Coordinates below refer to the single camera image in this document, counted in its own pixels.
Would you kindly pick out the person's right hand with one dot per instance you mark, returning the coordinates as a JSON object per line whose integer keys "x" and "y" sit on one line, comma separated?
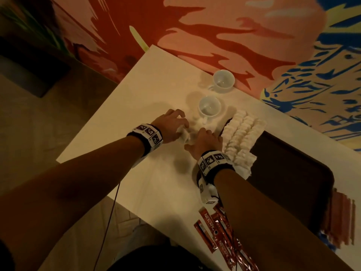
{"x": 203, "y": 142}

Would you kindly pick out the person's left hand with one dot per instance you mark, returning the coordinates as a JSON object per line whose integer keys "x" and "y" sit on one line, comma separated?
{"x": 168, "y": 124}

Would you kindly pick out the single white tea bag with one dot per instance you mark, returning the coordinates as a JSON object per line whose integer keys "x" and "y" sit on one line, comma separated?
{"x": 183, "y": 132}

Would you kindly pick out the row of tea bags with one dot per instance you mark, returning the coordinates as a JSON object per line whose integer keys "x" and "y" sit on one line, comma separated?
{"x": 242, "y": 141}

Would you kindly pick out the dark brown tray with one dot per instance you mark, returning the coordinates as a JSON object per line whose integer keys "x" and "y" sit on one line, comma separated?
{"x": 287, "y": 177}

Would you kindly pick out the pile of red Nescafe sachets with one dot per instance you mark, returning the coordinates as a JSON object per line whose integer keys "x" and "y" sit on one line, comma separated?
{"x": 223, "y": 240}

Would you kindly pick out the person's right forearm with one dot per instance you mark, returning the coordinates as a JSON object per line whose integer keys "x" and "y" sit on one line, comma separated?
{"x": 276, "y": 228}

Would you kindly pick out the person's left forearm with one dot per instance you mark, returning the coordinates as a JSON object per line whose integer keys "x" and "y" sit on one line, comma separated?
{"x": 62, "y": 200}

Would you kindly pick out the person's black shirt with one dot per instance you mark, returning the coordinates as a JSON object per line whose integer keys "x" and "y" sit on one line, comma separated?
{"x": 158, "y": 258}

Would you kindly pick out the small white cup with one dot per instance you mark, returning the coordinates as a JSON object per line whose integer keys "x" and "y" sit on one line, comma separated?
{"x": 223, "y": 80}
{"x": 209, "y": 105}

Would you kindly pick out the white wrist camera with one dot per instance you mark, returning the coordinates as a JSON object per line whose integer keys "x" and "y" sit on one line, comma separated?
{"x": 207, "y": 192}

